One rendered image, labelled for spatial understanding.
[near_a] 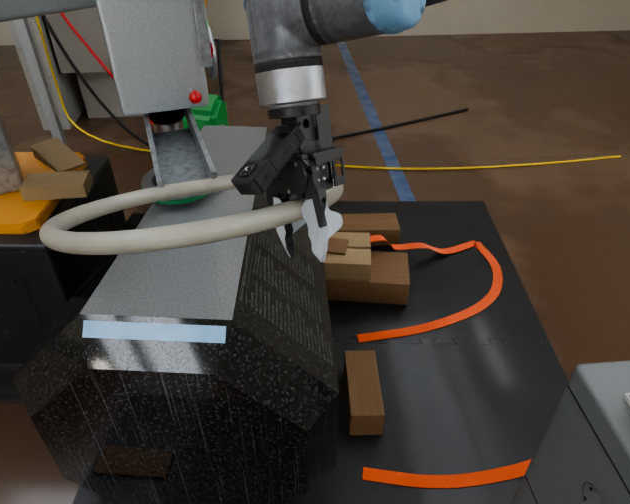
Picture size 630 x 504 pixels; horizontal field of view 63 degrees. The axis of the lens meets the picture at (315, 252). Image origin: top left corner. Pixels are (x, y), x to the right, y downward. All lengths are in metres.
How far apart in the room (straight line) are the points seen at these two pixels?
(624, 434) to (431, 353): 1.25
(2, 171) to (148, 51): 0.81
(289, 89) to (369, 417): 1.42
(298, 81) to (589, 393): 0.84
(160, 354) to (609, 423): 0.92
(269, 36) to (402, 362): 1.73
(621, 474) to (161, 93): 1.28
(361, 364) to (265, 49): 1.53
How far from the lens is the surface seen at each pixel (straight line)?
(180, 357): 1.21
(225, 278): 1.29
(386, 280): 2.39
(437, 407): 2.11
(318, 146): 0.73
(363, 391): 1.96
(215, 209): 1.55
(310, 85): 0.68
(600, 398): 1.18
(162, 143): 1.38
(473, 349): 2.34
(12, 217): 1.88
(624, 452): 1.14
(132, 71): 1.39
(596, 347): 2.57
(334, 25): 0.65
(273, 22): 0.68
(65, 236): 0.76
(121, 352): 1.26
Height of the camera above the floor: 1.69
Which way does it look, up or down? 38 degrees down
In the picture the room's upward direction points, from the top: straight up
